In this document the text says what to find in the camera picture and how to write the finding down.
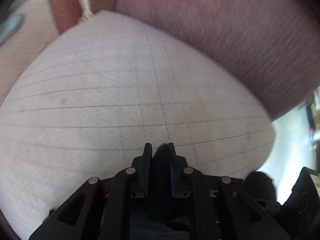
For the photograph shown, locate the black sweatpants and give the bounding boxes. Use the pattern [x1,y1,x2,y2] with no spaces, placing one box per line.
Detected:
[150,144,172,198]

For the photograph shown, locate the pink quilted bed sheet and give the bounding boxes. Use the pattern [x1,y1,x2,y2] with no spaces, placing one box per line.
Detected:
[1,11,275,239]

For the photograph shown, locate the red side cushion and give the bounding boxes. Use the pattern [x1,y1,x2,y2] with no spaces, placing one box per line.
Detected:
[89,0,320,122]

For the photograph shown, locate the pink headboard bolster cushion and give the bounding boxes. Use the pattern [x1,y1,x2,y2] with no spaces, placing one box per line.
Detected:
[1,0,82,102]

